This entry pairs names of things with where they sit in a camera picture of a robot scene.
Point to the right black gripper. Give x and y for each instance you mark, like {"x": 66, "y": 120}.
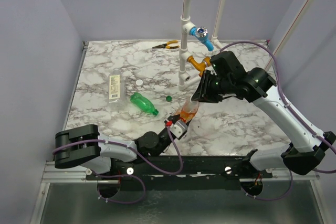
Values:
{"x": 205, "y": 85}

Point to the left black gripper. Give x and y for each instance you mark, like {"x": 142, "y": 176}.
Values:
{"x": 173, "y": 118}

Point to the orange label tea bottle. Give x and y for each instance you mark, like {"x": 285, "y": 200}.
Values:
{"x": 188, "y": 110}

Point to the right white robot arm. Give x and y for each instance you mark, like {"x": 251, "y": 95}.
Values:
{"x": 308, "y": 144}

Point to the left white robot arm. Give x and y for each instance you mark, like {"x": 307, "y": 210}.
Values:
{"x": 85, "y": 146}

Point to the green bottle cap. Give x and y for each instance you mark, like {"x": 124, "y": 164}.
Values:
{"x": 168, "y": 98}

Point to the green plastic bottle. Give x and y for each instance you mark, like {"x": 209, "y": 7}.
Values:
{"x": 143, "y": 104}

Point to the white round bottle cap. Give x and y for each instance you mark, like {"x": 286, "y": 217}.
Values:
{"x": 139, "y": 83}

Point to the clear square water bottle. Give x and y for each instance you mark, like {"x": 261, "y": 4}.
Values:
{"x": 116, "y": 87}

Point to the brass yellow faucet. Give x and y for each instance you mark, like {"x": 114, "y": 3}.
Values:
{"x": 199, "y": 66}

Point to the blue plastic faucet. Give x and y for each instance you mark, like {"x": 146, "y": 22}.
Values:
{"x": 201, "y": 34}

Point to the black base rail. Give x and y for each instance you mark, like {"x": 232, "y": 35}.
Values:
{"x": 179, "y": 173}

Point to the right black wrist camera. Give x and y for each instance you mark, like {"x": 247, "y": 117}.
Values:
{"x": 225, "y": 63}

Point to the yellow handled pliers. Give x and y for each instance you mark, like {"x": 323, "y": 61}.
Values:
{"x": 173, "y": 44}

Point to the white PVC pipe frame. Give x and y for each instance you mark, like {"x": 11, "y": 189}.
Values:
{"x": 185, "y": 80}

